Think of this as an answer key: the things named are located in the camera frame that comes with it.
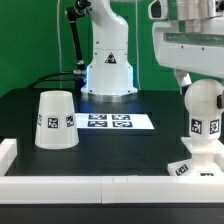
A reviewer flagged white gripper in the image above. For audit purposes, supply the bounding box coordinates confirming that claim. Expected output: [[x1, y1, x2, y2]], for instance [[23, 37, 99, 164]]
[[152, 18, 224, 109]]

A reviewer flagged white lamp bulb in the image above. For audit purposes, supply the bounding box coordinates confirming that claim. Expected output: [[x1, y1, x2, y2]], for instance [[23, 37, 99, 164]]
[[185, 79, 224, 142]]

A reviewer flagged white lamp base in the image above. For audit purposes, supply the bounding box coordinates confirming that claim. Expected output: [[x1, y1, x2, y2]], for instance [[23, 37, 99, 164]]
[[167, 137, 224, 177]]

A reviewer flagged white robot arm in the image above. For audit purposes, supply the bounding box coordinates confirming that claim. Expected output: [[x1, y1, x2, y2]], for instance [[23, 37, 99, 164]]
[[82, 0, 224, 102]]

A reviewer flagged white lamp shade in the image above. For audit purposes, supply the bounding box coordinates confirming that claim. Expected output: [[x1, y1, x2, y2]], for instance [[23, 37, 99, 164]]
[[35, 91, 79, 150]]

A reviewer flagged white marker sheet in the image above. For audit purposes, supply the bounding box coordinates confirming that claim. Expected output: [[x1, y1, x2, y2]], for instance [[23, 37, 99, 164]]
[[76, 113, 154, 130]]

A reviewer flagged white camera module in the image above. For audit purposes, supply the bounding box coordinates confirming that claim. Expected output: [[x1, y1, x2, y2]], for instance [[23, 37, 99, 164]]
[[148, 0, 169, 20]]

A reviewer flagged black floor cable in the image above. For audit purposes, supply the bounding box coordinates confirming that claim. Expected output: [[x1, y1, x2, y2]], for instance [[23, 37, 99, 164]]
[[26, 70, 84, 89]]

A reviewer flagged grey thin cable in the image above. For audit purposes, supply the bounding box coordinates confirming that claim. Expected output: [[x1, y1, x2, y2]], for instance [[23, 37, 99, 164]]
[[56, 0, 64, 80]]

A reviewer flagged white front border wall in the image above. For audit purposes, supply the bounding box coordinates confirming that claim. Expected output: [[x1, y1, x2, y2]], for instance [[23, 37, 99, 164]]
[[0, 176, 224, 204]]

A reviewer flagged white border wall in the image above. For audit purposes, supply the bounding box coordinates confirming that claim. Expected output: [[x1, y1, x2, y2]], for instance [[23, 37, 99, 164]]
[[0, 139, 17, 177], [0, 176, 224, 204]]

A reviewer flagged white left border wall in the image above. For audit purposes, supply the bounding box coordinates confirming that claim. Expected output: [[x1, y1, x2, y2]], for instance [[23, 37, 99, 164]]
[[0, 139, 17, 177]]

